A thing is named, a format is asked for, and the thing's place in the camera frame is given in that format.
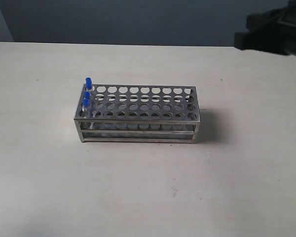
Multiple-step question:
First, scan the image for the stainless steel test tube rack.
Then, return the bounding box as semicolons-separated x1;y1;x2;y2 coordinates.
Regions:
74;84;201;144

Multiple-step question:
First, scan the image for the blue capped tube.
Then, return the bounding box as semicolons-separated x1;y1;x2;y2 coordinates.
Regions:
81;99;90;117
83;91;94;118
84;77;94;99

